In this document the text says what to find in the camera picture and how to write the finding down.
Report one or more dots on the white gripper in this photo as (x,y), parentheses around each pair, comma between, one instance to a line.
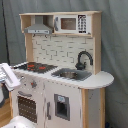
(8,76)

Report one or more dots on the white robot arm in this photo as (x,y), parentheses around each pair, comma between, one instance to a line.
(19,121)

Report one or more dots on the wooden toy kitchen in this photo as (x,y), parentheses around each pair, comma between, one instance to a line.
(61,50)

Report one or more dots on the right red stove knob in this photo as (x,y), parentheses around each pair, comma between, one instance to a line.
(33,84)

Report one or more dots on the toy oven door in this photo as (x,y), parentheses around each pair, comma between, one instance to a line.
(29,104)

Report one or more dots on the black toy stovetop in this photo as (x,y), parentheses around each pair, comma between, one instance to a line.
(35,67)

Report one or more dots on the white cabinet door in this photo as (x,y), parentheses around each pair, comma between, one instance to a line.
(63,106)

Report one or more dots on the grey toy sink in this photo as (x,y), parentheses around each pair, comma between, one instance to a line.
(73,74)

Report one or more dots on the grey range hood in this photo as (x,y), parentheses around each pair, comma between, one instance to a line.
(38,27)

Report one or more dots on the black toy faucet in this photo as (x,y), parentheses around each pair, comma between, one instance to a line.
(81,65)

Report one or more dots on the toy microwave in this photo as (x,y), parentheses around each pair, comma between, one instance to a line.
(70,24)

